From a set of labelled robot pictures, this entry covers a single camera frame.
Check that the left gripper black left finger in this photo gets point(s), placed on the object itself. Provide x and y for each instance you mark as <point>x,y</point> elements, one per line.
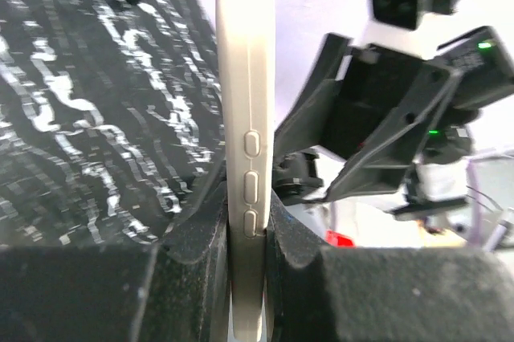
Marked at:
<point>173,290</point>

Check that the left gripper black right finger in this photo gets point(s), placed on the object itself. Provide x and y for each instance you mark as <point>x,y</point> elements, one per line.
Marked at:
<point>317,292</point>

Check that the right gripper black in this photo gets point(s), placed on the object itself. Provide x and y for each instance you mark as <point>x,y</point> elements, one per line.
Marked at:
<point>386,105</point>

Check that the pink phone case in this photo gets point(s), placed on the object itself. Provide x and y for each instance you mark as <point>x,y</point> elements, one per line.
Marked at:
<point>245,33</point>

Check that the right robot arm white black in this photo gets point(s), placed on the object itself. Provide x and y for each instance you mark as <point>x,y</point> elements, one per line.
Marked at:
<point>487,77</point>

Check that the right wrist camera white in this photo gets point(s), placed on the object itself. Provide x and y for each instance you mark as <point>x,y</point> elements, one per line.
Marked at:
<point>413,27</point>

